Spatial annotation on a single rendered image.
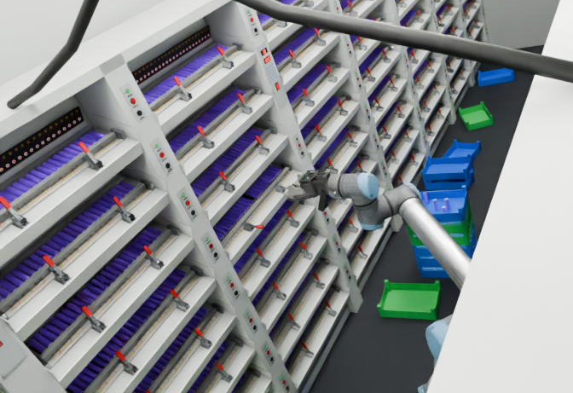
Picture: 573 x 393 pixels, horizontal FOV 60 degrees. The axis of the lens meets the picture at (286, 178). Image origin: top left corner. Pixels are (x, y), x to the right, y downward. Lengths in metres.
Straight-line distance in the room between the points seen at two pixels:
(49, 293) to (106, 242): 0.21
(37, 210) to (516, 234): 1.25
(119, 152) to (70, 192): 0.20
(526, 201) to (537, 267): 0.09
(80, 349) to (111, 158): 0.56
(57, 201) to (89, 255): 0.19
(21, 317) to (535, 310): 1.30
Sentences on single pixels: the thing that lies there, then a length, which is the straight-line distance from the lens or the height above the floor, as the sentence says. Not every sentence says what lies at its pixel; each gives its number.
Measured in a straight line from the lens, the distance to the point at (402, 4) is 3.60.
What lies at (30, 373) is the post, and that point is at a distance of 1.53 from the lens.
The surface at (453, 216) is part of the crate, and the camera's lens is 2.62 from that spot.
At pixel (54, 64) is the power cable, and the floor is 1.90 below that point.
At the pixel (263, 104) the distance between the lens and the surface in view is 2.09.
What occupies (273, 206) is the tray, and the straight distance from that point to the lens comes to 2.13.
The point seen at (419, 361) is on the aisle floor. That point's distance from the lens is 2.59.
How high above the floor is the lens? 2.02
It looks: 28 degrees down
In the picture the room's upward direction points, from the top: 22 degrees counter-clockwise
